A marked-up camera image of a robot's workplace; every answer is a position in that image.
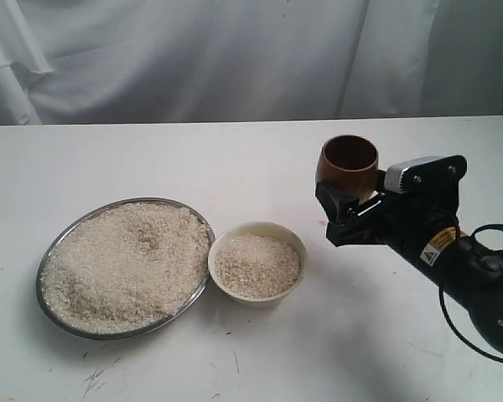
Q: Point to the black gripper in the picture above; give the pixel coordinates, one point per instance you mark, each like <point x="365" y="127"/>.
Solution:
<point x="406" y="222"/>

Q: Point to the brown wooden cup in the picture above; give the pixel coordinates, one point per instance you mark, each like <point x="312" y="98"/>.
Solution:
<point x="350" y="163"/>

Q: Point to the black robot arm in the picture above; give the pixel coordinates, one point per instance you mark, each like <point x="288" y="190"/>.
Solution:
<point x="472" y="274"/>

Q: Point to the small white ceramic bowl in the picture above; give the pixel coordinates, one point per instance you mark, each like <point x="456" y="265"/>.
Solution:
<point x="261" y="229"/>

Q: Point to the pile of uncooked white rice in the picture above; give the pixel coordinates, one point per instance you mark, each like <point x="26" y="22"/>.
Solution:
<point x="257" y="266"/>

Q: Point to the white rice grains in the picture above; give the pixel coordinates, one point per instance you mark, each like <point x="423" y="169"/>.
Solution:
<point x="126" y="268"/>

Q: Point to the metal plate of rice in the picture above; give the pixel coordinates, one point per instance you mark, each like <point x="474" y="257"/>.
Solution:
<point x="136" y="332"/>

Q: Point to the white backdrop curtain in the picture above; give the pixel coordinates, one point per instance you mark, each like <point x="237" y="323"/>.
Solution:
<point x="95" y="62"/>

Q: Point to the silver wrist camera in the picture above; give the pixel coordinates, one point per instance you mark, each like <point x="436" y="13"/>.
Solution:
<point x="396" y="174"/>

